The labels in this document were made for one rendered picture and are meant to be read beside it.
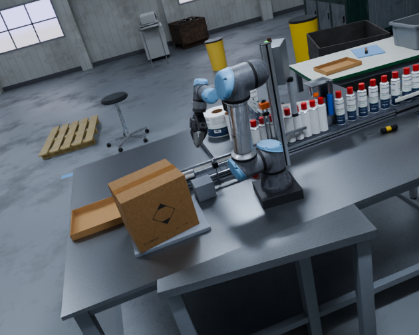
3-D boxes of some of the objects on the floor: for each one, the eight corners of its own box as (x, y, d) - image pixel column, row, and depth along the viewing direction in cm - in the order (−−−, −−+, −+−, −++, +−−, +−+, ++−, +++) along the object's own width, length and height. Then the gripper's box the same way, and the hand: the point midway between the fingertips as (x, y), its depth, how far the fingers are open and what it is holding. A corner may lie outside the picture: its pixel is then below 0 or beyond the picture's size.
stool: (149, 128, 571) (135, 85, 541) (147, 145, 516) (131, 98, 485) (110, 139, 574) (94, 96, 543) (104, 157, 518) (84, 110, 487)
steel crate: (368, 70, 566) (365, 18, 533) (397, 92, 474) (396, 31, 441) (308, 84, 577) (302, 34, 544) (325, 108, 485) (318, 49, 452)
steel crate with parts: (205, 36, 1158) (200, 12, 1126) (211, 42, 1055) (205, 15, 1023) (173, 46, 1156) (166, 21, 1124) (175, 52, 1053) (168, 26, 1021)
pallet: (94, 147, 559) (92, 140, 554) (38, 163, 556) (34, 156, 551) (102, 119, 670) (100, 113, 665) (55, 132, 668) (52, 127, 663)
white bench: (462, 90, 436) (467, 15, 400) (519, 110, 369) (531, 22, 333) (298, 136, 432) (288, 65, 396) (326, 165, 366) (317, 83, 329)
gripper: (205, 106, 212) (202, 143, 220) (188, 106, 209) (186, 143, 217) (209, 110, 204) (206, 148, 212) (192, 110, 202) (190, 149, 210)
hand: (197, 145), depth 212 cm, fingers closed
